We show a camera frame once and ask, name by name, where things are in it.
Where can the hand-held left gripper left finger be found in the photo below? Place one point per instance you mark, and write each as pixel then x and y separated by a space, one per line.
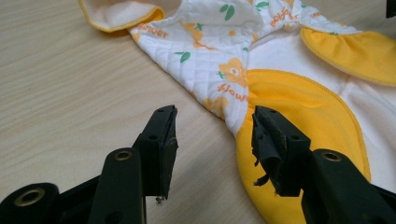
pixel 155 149

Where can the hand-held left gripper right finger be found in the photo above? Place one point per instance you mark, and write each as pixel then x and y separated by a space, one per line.
pixel 286 149

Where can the white and yellow baby garment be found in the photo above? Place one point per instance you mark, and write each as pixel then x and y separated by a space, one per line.
pixel 280 77

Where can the dark object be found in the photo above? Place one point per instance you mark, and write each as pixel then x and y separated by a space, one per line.
pixel 391 7

